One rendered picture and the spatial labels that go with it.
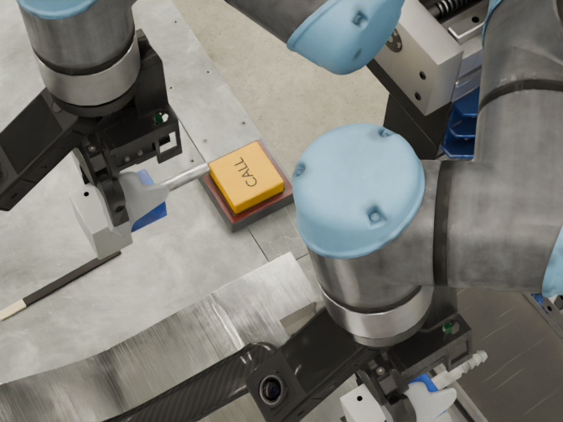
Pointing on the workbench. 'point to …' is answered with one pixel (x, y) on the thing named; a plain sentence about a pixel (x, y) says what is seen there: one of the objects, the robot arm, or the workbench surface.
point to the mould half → (175, 356)
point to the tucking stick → (54, 285)
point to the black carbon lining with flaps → (203, 389)
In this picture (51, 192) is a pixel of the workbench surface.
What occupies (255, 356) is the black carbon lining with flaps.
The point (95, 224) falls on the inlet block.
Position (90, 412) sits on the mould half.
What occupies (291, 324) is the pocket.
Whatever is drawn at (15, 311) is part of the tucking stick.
